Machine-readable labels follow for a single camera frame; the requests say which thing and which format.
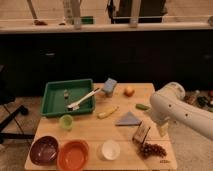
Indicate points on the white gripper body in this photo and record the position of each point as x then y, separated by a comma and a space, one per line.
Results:
162, 127

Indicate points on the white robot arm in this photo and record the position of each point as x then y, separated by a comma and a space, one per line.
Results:
167, 103

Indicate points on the orange bowl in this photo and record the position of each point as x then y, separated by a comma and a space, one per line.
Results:
73, 156

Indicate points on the purple bowl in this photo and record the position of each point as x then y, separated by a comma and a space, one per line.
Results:
44, 151

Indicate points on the bunch of dark grapes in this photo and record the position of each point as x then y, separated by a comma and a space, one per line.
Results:
147, 150

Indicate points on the green cucumber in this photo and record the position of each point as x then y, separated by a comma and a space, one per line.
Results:
142, 107

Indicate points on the blue folded cloth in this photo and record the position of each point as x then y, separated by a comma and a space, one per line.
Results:
128, 119

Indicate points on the blue sponge block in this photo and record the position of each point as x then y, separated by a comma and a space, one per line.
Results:
109, 86

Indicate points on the white dish brush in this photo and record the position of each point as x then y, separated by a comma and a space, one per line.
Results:
75, 105

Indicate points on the green plastic cup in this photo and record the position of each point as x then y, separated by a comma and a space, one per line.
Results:
66, 122

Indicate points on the small metal clip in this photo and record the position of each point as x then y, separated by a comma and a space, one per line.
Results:
66, 94

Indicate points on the green plastic tray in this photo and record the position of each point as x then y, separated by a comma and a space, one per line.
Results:
54, 104

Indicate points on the black office chair base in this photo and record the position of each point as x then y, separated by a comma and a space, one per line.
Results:
6, 97

